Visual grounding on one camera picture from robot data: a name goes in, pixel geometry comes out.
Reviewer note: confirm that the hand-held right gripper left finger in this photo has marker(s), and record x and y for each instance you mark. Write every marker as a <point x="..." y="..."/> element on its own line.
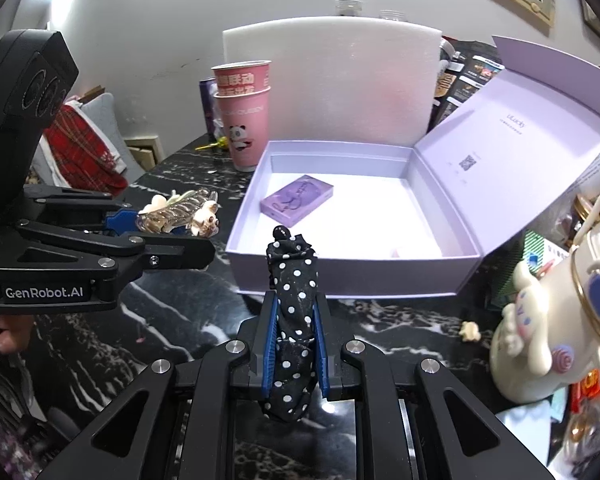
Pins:
<point x="271" y="345"/>

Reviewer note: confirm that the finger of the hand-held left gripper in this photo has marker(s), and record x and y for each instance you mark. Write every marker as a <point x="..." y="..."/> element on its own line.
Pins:
<point x="180" y="252"/>
<point x="122" y="221"/>

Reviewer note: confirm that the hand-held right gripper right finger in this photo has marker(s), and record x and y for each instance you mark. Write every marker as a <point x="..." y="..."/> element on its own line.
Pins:
<point x="321" y="345"/>

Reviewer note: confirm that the brown bear hair claw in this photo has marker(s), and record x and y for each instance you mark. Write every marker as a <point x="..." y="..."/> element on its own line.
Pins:
<point x="175" y="215"/>

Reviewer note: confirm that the black polka dot scrunchie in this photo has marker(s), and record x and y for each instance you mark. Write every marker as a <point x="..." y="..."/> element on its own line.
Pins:
<point x="292" y="310"/>

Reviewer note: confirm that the small purple box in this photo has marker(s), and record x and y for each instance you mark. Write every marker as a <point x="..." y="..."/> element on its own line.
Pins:
<point x="297" y="197"/>

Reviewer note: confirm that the lavender gift box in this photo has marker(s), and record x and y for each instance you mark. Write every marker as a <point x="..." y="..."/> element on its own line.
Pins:
<point x="380" y="210"/>

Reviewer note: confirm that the person's left hand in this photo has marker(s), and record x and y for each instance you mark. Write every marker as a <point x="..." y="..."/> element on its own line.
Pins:
<point x="2" y="332"/>

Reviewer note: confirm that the red plaid scarf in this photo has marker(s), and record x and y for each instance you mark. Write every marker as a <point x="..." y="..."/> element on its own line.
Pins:
<point x="75" y="150"/>

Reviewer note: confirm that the grey chair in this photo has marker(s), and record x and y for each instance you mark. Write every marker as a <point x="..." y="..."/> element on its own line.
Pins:
<point x="105" y="110"/>

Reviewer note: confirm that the yellow lollipop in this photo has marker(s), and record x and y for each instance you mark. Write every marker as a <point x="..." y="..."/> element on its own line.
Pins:
<point x="223" y="142"/>

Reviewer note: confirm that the pink panda paper cup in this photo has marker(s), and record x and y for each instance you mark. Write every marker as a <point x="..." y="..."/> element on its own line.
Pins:
<point x="242" y="125"/>

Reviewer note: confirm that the purple drink can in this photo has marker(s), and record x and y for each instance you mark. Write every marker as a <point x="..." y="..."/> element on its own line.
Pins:
<point x="206" y="105"/>

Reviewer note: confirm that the small cream charm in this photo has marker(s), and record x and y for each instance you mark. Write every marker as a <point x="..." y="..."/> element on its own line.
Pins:
<point x="470" y="332"/>

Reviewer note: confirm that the red paper cup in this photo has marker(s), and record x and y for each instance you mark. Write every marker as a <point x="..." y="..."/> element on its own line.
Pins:
<point x="240" y="80"/>

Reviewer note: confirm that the pale blue bag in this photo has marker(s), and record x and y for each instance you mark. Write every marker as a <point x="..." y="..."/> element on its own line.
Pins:
<point x="525" y="425"/>

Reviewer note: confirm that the green packet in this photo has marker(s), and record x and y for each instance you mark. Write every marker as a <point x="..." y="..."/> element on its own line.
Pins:
<point x="530" y="265"/>

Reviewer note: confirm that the cream cartoon figurine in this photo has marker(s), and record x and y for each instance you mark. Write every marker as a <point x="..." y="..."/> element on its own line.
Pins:
<point x="545" y="300"/>

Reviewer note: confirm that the white foam board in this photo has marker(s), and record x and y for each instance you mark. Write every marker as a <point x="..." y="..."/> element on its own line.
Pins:
<point x="340" y="85"/>

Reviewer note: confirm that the floral patterned clothing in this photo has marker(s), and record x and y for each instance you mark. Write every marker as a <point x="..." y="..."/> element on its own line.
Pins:
<point x="0" y="430"/>

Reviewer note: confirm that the red packet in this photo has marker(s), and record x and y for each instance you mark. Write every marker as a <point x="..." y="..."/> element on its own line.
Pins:
<point x="587" y="390"/>

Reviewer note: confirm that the glass jar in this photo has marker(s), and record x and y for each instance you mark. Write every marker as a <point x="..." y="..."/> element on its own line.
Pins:
<point x="392" y="15"/>
<point x="347" y="7"/>

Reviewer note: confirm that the dark brochure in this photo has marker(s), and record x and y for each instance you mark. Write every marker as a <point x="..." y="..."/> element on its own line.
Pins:
<point x="470" y="80"/>

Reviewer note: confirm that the cream wooden frame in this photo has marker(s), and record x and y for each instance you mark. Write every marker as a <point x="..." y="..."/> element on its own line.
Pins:
<point x="147" y="157"/>

